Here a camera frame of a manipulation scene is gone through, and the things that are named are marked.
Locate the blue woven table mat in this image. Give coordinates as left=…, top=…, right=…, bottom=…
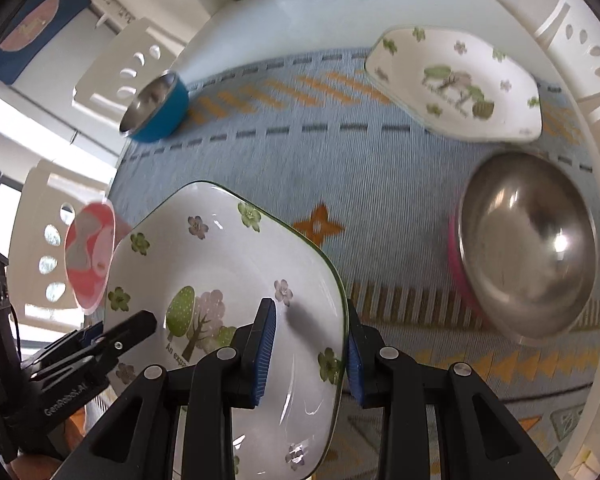
left=107, top=47, right=600, bottom=480

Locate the pink patterned cup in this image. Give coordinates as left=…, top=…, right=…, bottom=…
left=64, top=200, right=133, bottom=316

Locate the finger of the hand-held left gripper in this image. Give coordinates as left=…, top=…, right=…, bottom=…
left=27, top=310, right=158, bottom=383
left=20, top=323, right=106, bottom=368

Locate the pink steel bowl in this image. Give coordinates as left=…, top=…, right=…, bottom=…
left=448, top=152, right=599, bottom=346

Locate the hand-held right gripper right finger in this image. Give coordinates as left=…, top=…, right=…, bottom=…
left=346, top=300, right=563, bottom=480

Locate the blue steel bowl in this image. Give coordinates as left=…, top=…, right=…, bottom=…
left=118, top=71, right=190, bottom=143

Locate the white wall hook rack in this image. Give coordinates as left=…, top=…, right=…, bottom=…
left=91, top=0, right=137, bottom=29

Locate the white floral plate green rim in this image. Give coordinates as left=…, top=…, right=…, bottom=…
left=102, top=180, right=350, bottom=480

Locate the white chair with oval holes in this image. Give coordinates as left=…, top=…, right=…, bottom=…
left=7, top=160, right=112, bottom=332
left=72, top=17, right=188, bottom=131
left=532, top=0, right=600, bottom=121

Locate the blue wall poster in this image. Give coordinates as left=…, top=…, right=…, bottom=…
left=0, top=0, right=91, bottom=86

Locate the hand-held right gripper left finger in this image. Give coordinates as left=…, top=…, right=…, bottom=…
left=50, top=298, right=278, bottom=480

